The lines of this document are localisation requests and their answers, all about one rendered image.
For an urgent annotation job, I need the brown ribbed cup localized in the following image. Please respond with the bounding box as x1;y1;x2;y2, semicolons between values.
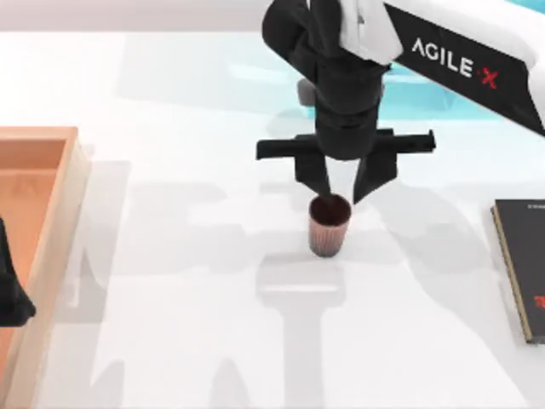
308;193;353;259

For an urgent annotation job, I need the black book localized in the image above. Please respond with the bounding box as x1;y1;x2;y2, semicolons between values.
489;198;545;347

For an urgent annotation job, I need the shallow salmon-coloured box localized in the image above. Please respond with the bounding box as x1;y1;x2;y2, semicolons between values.
0;125;92;409

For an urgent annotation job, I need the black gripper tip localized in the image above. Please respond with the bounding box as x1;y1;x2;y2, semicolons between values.
0;217;37;329

